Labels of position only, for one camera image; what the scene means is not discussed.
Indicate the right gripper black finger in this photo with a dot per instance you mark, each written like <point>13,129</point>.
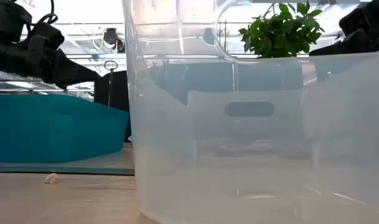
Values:
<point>348,46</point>

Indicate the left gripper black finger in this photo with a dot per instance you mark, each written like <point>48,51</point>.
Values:
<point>71,71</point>

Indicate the teal plastic bin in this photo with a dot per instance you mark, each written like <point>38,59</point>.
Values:
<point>52,130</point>

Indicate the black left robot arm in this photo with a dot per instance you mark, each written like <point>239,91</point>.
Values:
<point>5,46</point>

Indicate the black panel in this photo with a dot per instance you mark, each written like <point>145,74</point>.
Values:
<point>117,90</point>

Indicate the black hanging device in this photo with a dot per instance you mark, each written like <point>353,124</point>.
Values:
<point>110,35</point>

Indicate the green leafy plant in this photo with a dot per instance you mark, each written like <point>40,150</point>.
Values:
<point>279,34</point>

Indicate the small beige crumb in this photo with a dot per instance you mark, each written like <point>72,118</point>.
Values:
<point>51,178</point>

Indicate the large clear plastic container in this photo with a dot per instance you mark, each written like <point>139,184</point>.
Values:
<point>270,171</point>

